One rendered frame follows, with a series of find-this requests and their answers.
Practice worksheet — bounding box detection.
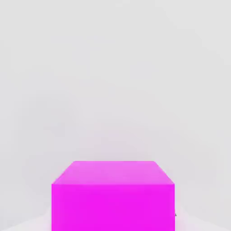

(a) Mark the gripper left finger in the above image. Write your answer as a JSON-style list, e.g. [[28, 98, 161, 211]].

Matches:
[[7, 210, 52, 231]]

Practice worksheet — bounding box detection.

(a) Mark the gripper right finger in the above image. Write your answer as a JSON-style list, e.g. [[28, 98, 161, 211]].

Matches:
[[175, 212, 224, 231]]

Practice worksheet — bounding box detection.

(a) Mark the small magenta cube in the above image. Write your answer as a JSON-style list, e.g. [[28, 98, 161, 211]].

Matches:
[[51, 161, 176, 231]]

